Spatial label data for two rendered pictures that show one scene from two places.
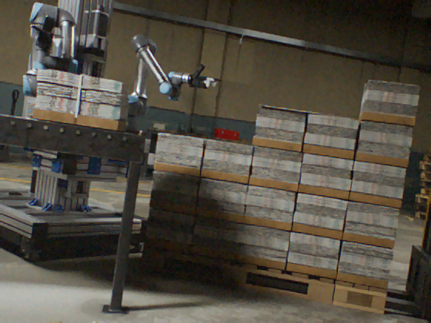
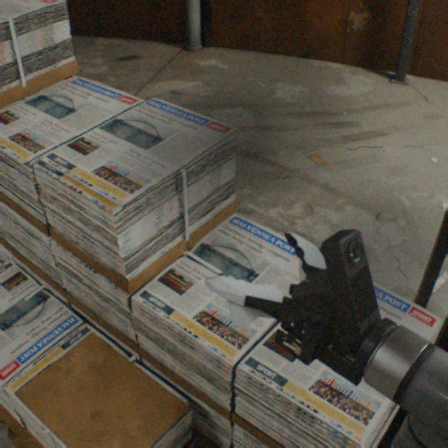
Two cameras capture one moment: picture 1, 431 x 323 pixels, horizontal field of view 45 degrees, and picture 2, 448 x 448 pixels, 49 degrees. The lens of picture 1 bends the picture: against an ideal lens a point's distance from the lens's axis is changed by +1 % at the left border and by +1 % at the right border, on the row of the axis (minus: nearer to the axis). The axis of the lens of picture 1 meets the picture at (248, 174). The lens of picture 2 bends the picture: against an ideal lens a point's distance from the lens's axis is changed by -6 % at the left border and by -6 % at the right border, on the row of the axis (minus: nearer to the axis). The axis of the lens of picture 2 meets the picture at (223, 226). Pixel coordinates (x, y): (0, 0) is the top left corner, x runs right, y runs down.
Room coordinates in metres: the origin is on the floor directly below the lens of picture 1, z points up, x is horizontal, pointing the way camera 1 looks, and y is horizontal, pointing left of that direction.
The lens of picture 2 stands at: (3.92, 0.51, 1.67)
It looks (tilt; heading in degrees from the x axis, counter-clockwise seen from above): 40 degrees down; 211
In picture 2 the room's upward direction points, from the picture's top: straight up
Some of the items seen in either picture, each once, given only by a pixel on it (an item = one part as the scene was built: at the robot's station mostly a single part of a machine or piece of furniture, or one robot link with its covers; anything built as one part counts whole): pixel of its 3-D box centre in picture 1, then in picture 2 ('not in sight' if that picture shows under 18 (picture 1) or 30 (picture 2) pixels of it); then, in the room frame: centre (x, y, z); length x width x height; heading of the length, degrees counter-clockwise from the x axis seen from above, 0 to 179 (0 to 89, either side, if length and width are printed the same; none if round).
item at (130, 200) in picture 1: (125, 236); (436, 259); (2.32, 0.51, 0.34); 0.06 x 0.06 x 0.68; 13
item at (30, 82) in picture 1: (40, 51); not in sight; (3.07, 1.31, 1.19); 0.15 x 0.12 x 0.55; 115
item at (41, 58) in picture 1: (45, 61); not in sight; (2.83, 1.18, 1.12); 0.11 x 0.08 x 0.11; 115
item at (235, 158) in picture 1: (248, 212); (192, 353); (3.19, -0.03, 0.42); 1.17 x 0.39 x 0.83; 82
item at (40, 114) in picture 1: (58, 116); not in sight; (2.50, 0.94, 0.83); 0.29 x 0.16 x 0.04; 7
